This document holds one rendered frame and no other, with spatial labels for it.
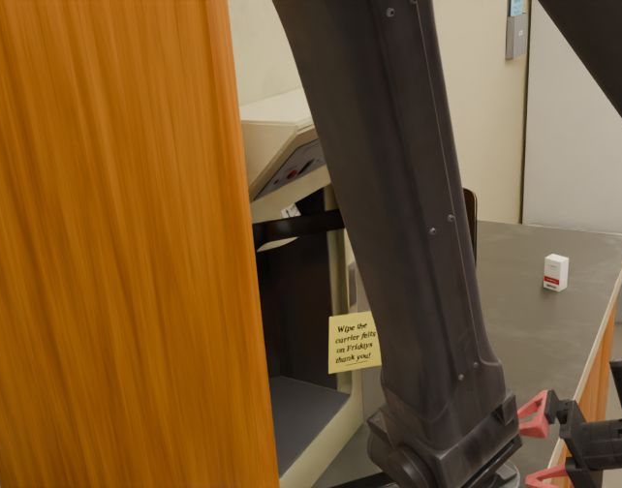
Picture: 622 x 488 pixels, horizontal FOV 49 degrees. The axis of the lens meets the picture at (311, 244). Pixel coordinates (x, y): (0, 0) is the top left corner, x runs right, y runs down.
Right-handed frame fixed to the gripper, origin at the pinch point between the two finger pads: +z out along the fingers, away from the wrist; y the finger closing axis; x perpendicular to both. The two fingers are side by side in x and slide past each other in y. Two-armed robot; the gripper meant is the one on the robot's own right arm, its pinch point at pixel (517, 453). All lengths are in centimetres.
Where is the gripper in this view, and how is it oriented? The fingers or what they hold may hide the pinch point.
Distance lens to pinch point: 97.5
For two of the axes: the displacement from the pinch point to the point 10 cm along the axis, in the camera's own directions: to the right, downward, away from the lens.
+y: -4.9, -8.2, -2.9
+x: -3.9, 5.0, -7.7
